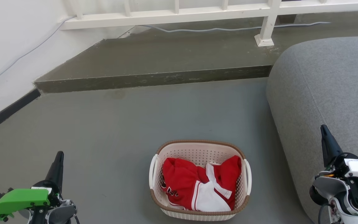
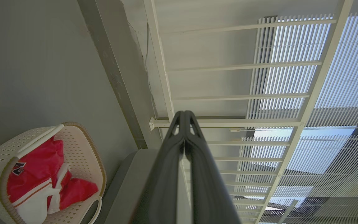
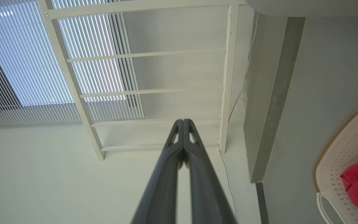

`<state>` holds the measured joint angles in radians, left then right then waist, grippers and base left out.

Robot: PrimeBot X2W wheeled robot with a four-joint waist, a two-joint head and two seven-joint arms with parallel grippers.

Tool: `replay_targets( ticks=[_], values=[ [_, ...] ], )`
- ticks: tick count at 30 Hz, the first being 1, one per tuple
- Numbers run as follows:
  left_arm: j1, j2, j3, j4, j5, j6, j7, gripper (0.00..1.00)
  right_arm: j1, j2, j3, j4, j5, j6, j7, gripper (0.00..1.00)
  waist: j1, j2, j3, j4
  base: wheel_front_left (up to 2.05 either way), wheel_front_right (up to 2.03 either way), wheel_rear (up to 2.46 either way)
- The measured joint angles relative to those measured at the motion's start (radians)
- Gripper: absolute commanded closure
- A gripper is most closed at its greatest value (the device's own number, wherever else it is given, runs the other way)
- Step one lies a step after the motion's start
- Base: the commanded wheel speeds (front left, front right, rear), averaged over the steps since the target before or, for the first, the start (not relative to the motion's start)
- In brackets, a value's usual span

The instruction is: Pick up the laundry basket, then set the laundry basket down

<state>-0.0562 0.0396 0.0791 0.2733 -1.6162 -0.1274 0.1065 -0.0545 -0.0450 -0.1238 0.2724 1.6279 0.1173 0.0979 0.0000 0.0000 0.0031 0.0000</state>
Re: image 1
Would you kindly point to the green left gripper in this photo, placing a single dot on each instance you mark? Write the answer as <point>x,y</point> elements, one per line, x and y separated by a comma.
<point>20,199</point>

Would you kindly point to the white perforated plastic laundry basket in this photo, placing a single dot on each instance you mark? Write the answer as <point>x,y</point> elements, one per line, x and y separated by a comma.
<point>197,149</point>

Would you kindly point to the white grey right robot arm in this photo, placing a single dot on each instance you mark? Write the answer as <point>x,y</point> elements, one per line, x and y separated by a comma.
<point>328,186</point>

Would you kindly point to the grey fabric sofa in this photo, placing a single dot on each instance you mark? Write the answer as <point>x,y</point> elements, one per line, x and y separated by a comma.
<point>322,87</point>

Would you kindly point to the black baseboard strip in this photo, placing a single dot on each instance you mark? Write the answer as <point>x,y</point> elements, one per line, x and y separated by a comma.
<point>11,110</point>

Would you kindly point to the red and white jersey garment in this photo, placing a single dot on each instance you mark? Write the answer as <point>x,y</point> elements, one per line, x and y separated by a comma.
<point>182,177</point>

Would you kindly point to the white wooden railing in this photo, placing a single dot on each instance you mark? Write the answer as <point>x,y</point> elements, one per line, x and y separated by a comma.
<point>166,14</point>

